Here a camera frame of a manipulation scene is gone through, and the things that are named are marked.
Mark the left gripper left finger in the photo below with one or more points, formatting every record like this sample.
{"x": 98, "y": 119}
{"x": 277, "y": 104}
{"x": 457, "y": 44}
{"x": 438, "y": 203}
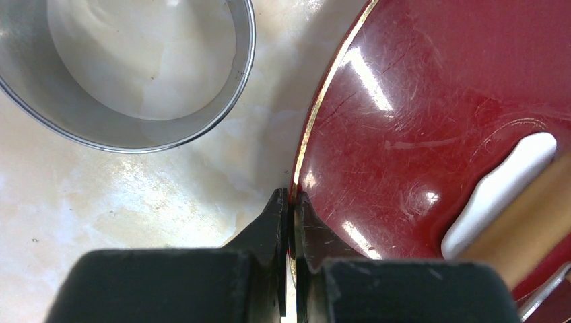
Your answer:
{"x": 243, "y": 281}

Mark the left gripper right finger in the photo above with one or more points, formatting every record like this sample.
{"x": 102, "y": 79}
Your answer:
{"x": 335, "y": 283}

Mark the round red tray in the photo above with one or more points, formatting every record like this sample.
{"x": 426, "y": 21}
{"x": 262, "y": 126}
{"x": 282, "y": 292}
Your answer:
{"x": 423, "y": 99}

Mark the metal ring cutter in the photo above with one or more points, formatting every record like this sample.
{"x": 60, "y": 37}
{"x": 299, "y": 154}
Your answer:
{"x": 127, "y": 76}

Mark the wooden roller tool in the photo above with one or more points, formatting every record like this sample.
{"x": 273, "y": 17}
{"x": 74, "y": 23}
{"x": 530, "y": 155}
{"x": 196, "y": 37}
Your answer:
{"x": 523, "y": 235}

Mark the white dough ball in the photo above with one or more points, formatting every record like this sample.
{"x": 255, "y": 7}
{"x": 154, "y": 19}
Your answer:
{"x": 497, "y": 189}

